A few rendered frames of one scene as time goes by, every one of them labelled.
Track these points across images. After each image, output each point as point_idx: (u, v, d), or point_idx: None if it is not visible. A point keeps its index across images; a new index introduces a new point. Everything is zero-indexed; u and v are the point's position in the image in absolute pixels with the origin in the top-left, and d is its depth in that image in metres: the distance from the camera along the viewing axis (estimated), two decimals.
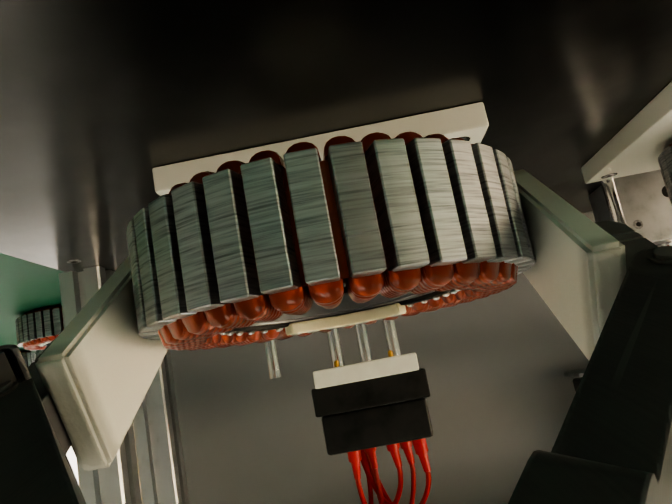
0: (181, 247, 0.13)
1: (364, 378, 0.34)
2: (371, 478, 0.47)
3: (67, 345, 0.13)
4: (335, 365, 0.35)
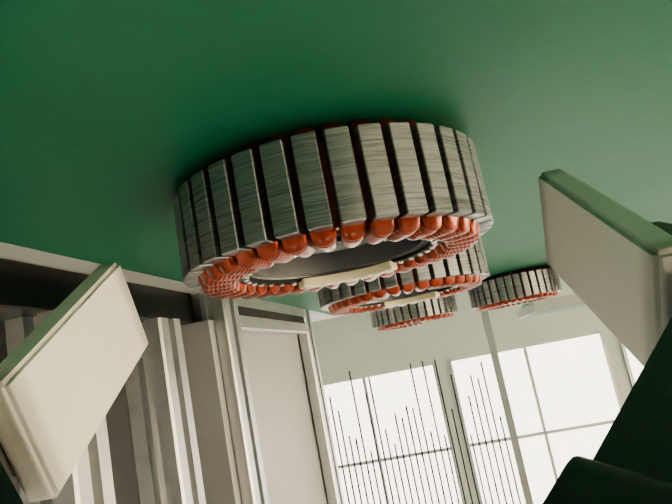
0: None
1: None
2: None
3: (9, 371, 0.13)
4: None
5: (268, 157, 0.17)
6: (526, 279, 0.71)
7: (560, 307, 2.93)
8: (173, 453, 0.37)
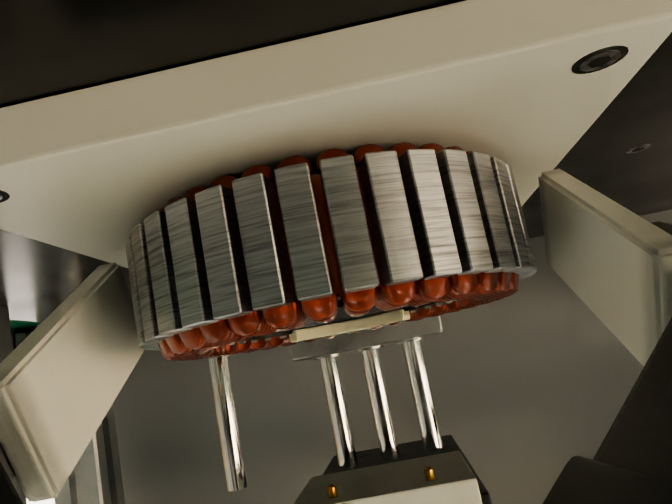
0: None
1: None
2: None
3: (9, 371, 0.13)
4: (330, 494, 0.20)
5: (244, 198, 0.13)
6: None
7: None
8: None
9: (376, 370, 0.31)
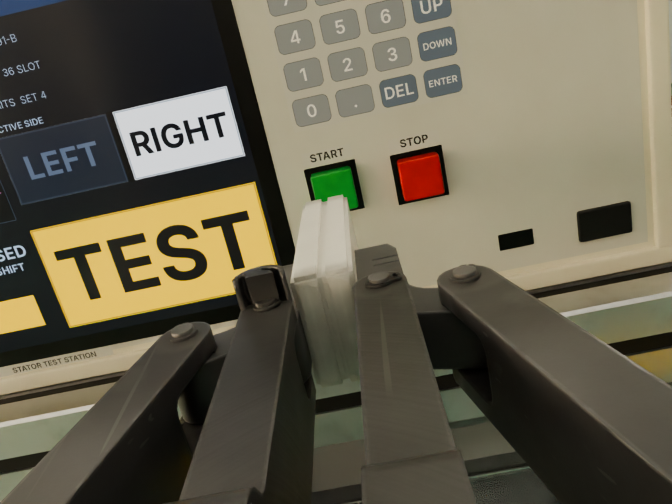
0: None
1: None
2: None
3: (314, 268, 0.14)
4: None
5: None
6: None
7: None
8: None
9: None
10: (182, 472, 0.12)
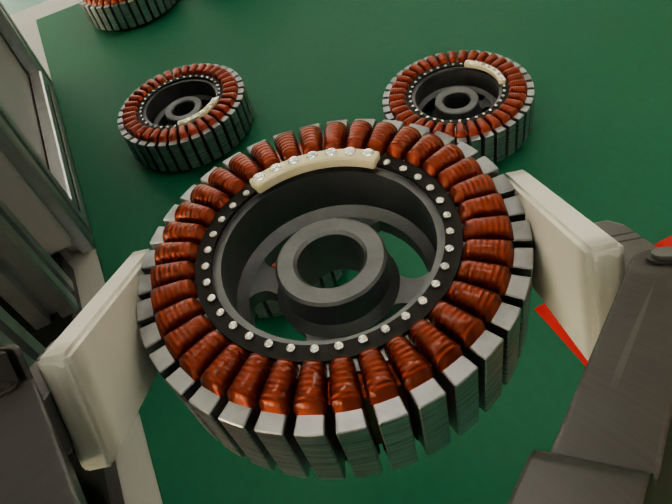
0: (329, 273, 0.39)
1: None
2: None
3: (68, 345, 0.13)
4: None
5: (408, 457, 0.15)
6: None
7: None
8: None
9: None
10: None
